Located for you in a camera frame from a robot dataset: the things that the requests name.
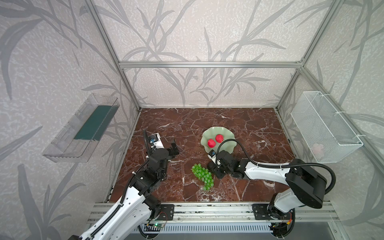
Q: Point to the red fake fruit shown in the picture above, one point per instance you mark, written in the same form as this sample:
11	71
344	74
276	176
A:
219	138
211	143

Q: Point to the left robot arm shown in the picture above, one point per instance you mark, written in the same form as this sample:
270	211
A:
137	204

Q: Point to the white wire mesh basket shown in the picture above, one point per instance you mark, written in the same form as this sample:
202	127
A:
320	122

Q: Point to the green fake grape bunch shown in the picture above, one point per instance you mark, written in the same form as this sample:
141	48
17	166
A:
203	175

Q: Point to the clear plastic wall shelf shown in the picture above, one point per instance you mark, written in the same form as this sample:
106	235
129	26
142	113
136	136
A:
79	138

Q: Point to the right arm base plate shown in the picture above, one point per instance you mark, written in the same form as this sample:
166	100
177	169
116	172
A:
264	212

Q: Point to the pink object in basket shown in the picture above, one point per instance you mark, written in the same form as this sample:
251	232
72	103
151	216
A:
318	151

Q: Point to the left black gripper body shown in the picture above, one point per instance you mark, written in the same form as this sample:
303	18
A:
167	151

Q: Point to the aluminium mounting rail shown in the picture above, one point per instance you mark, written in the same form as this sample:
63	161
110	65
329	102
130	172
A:
241	212

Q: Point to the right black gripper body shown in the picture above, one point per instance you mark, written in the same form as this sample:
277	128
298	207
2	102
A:
218	167

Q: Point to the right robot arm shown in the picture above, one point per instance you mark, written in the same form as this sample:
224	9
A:
306	186

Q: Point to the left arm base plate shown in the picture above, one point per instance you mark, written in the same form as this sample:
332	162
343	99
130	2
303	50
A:
163	212

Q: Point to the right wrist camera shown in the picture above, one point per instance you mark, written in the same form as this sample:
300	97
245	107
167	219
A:
212	155

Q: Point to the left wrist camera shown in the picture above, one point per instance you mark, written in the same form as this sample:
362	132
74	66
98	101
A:
155	142

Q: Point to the green wavy fruit bowl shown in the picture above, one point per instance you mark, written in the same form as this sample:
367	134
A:
213	137

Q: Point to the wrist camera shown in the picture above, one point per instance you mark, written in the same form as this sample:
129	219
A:
212	155
155	142

